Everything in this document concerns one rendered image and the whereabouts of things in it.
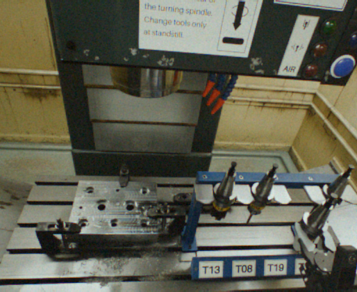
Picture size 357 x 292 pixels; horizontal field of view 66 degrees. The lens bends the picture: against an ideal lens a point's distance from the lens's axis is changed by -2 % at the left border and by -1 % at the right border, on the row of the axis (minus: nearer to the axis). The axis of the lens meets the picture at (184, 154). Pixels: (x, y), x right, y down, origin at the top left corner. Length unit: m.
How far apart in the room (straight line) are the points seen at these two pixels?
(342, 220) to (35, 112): 1.70
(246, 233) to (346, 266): 0.47
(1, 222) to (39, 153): 0.57
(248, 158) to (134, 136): 0.92
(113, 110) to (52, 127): 0.70
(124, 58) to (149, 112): 0.81
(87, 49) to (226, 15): 0.19
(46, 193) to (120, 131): 0.39
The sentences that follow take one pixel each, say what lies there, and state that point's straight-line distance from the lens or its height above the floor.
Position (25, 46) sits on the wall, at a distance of 1.63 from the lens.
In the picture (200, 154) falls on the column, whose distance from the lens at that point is 1.42.
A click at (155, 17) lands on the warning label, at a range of 0.40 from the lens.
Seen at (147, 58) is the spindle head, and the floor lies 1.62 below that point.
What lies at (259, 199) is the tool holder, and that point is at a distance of 0.80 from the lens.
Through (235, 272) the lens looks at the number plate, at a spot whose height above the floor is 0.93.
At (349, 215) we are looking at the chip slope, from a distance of 1.52.
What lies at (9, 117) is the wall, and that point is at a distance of 1.90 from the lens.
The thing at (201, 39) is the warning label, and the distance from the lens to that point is 0.41.
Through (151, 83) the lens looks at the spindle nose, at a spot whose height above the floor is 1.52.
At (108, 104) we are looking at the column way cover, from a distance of 1.21.
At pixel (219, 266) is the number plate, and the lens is 0.97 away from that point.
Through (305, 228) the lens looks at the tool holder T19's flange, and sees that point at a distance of 0.81.
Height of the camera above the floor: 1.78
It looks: 40 degrees down
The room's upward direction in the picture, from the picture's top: 9 degrees clockwise
